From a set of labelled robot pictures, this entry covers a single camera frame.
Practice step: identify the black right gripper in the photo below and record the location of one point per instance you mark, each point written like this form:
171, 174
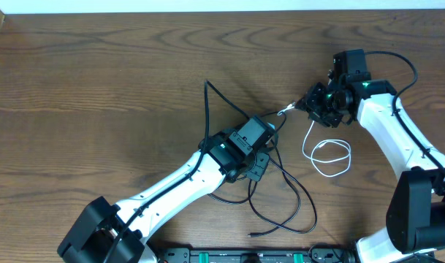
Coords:
308, 104

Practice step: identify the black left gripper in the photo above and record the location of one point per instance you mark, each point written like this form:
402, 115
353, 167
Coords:
258, 174

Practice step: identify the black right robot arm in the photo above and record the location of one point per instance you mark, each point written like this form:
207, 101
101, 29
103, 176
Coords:
415, 218

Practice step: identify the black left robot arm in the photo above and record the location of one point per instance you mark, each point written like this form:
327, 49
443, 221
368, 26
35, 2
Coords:
120, 232

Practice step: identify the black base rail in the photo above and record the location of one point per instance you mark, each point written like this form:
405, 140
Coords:
321, 254

